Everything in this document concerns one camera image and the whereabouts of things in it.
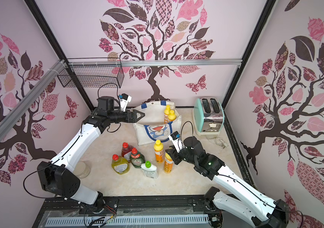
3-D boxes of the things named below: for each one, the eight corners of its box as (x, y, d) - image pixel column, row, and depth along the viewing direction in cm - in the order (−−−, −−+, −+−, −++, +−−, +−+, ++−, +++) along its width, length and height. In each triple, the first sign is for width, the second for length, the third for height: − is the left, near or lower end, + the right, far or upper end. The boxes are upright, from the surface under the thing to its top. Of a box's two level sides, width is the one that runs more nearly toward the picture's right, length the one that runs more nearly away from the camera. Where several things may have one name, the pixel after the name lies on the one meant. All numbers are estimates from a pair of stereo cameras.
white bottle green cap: (144, 175, 85) (140, 165, 72) (148, 169, 88) (144, 158, 75) (154, 182, 83) (152, 172, 70) (158, 176, 85) (156, 165, 72)
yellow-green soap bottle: (117, 174, 86) (106, 161, 71) (118, 167, 89) (108, 154, 74) (128, 174, 86) (120, 161, 71) (129, 167, 89) (122, 154, 74)
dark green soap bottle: (132, 166, 89) (126, 153, 75) (137, 159, 92) (133, 146, 78) (144, 173, 86) (140, 161, 72) (149, 166, 89) (146, 153, 75)
